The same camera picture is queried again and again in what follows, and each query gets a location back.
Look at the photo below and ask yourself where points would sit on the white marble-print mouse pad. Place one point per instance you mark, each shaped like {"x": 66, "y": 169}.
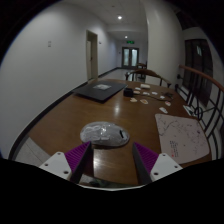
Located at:
{"x": 181, "y": 136}

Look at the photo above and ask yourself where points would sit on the black closed laptop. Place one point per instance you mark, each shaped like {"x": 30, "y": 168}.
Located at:
{"x": 100, "y": 90}

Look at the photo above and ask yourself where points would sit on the white wall switch plate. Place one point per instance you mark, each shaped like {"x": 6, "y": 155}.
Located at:
{"x": 49, "y": 43}

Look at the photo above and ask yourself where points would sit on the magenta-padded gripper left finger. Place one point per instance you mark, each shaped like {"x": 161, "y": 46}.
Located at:
{"x": 78, "y": 155}

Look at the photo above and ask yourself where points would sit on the glass double door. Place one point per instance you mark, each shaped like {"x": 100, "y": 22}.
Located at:
{"x": 130, "y": 57}

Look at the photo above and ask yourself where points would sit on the small white box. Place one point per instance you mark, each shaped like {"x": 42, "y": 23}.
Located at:
{"x": 145, "y": 86}

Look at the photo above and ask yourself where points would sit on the white paper sheet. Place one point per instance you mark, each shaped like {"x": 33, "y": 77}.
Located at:
{"x": 188, "y": 110}

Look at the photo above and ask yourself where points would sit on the small white paper tag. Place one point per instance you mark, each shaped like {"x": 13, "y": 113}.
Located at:
{"x": 167, "y": 103}
{"x": 154, "y": 93}
{"x": 136, "y": 92}
{"x": 144, "y": 101}
{"x": 133, "y": 99}
{"x": 163, "y": 110}
{"x": 146, "y": 93}
{"x": 137, "y": 89}
{"x": 162, "y": 97}

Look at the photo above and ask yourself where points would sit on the wooden armchair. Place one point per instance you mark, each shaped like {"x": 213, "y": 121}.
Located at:
{"x": 148, "y": 72}
{"x": 142, "y": 65}

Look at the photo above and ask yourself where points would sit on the black railing with wooden handrail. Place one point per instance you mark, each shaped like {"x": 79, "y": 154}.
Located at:
{"x": 203, "y": 75}

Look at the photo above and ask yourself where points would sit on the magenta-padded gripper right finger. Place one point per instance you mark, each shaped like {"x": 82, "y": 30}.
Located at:
{"x": 148, "y": 156}

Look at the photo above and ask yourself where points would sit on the round ceiling light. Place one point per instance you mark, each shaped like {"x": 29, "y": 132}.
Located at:
{"x": 126, "y": 37}
{"x": 119, "y": 17}

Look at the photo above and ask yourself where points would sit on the dark framed window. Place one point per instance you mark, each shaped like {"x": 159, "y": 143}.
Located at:
{"x": 196, "y": 66}

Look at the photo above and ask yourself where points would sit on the pale side door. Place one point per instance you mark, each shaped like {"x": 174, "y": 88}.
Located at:
{"x": 92, "y": 56}

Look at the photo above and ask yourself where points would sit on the small black round container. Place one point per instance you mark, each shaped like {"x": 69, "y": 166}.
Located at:
{"x": 128, "y": 92}

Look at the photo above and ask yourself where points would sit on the green exit sign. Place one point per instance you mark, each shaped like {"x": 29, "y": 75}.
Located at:
{"x": 130, "y": 42}

